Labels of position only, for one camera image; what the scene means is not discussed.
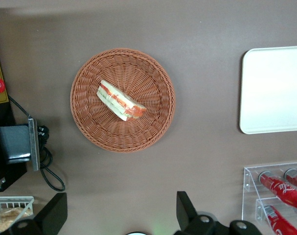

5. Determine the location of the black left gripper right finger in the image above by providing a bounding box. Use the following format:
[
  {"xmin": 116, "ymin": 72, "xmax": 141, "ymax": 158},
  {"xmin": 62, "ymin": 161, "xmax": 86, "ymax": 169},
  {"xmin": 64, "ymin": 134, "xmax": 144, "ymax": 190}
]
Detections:
[{"xmin": 174, "ymin": 191, "xmax": 261, "ymax": 235}]

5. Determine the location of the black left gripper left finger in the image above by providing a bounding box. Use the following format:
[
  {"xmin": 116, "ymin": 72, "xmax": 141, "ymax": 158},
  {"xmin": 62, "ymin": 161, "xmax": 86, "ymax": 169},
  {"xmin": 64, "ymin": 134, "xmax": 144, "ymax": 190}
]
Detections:
[{"xmin": 11, "ymin": 192, "xmax": 68, "ymax": 235}]

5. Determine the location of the wrapped triangle sandwich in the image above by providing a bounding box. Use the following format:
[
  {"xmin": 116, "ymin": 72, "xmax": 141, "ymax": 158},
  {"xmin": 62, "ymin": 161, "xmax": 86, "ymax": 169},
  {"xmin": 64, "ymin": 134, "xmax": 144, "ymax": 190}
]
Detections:
[{"xmin": 96, "ymin": 79, "xmax": 147, "ymax": 122}]

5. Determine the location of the round brown wicker basket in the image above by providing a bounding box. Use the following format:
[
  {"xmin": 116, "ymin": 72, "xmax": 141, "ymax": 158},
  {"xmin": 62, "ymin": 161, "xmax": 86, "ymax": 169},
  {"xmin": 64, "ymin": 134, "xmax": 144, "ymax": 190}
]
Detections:
[{"xmin": 69, "ymin": 47, "xmax": 176, "ymax": 153}]

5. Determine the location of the white rectangular tray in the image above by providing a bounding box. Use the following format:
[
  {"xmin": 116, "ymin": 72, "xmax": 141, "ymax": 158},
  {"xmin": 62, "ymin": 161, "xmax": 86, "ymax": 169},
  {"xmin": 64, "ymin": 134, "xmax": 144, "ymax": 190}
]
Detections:
[{"xmin": 239, "ymin": 45, "xmax": 297, "ymax": 135}]

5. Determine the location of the wrapped bread packet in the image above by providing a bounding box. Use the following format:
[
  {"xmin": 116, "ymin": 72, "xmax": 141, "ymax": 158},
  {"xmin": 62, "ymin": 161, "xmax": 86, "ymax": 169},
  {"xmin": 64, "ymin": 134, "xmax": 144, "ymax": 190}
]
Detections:
[{"xmin": 0, "ymin": 207, "xmax": 33, "ymax": 233}]

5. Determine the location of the clear acrylic bottle rack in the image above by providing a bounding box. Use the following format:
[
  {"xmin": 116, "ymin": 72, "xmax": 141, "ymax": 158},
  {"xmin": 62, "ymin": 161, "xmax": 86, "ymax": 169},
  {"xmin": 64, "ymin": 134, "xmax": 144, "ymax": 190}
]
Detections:
[{"xmin": 241, "ymin": 161, "xmax": 297, "ymax": 235}]

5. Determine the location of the grey metal mounting plate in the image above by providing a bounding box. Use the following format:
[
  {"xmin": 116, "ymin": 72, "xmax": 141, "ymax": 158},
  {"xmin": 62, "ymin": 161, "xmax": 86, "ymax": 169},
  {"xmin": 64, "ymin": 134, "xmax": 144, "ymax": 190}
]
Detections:
[{"xmin": 27, "ymin": 118, "xmax": 41, "ymax": 171}]

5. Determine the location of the dark grey block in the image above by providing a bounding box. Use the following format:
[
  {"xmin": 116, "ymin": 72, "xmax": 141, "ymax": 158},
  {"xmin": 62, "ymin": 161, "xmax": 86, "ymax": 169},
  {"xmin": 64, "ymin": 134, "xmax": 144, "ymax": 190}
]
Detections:
[{"xmin": 0, "ymin": 124, "xmax": 32, "ymax": 165}]

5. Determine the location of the black power plug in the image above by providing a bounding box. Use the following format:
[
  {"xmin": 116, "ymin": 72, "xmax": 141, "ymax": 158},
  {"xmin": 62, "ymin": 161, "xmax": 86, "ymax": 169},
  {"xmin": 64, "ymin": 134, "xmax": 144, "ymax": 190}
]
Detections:
[{"xmin": 37, "ymin": 125, "xmax": 50, "ymax": 143}]

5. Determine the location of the black cable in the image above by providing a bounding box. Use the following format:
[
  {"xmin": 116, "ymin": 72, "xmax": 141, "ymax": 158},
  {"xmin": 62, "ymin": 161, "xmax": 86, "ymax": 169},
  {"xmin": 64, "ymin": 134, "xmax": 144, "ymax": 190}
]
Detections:
[{"xmin": 7, "ymin": 95, "xmax": 66, "ymax": 192}]

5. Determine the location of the white wire basket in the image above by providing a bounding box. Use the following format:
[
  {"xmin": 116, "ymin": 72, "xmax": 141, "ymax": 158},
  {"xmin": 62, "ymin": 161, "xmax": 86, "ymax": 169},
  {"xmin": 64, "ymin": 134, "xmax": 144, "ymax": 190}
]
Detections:
[{"xmin": 0, "ymin": 196, "xmax": 35, "ymax": 233}]

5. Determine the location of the black base frame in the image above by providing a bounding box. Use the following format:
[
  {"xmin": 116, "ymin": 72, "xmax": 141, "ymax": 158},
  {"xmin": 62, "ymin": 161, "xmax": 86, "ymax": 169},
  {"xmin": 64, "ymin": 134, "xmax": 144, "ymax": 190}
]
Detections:
[{"xmin": 0, "ymin": 101, "xmax": 28, "ymax": 192}]

